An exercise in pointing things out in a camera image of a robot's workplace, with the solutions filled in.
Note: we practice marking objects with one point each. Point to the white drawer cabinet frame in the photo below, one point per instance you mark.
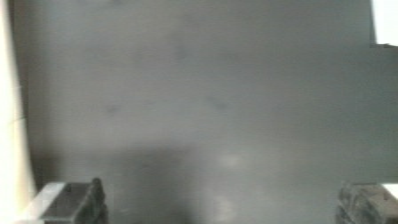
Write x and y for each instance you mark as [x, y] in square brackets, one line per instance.
[386, 21]

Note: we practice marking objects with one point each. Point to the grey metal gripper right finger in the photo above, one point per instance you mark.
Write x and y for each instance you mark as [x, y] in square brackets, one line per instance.
[368, 204]

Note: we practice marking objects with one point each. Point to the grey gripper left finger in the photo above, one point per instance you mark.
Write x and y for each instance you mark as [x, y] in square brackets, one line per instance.
[68, 204]

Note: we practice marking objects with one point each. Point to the white u-shaped boundary rail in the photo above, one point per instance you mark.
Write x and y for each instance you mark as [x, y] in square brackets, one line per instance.
[16, 181]

